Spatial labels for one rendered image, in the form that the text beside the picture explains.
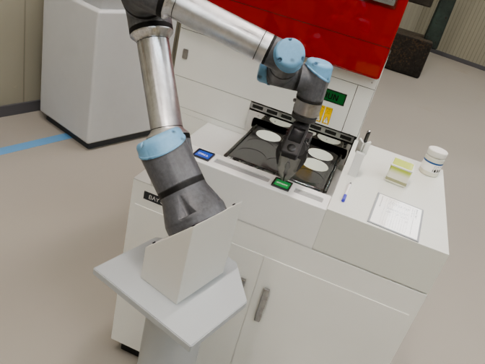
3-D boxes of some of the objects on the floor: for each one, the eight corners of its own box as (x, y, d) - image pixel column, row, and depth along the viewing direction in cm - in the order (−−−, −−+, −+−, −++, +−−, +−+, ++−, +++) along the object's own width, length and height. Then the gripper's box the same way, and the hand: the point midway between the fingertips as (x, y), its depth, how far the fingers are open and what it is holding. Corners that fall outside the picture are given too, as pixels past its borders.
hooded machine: (110, 104, 409) (129, -75, 345) (162, 134, 383) (193, -53, 318) (35, 118, 356) (41, -89, 292) (89, 154, 329) (110, -65, 265)
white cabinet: (176, 268, 251) (207, 123, 212) (357, 345, 232) (427, 202, 194) (105, 354, 195) (130, 180, 157) (335, 465, 177) (427, 299, 139)
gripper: (323, 114, 141) (302, 178, 151) (294, 104, 142) (275, 167, 152) (317, 123, 133) (296, 188, 143) (286, 112, 135) (267, 178, 145)
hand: (283, 178), depth 145 cm, fingers closed
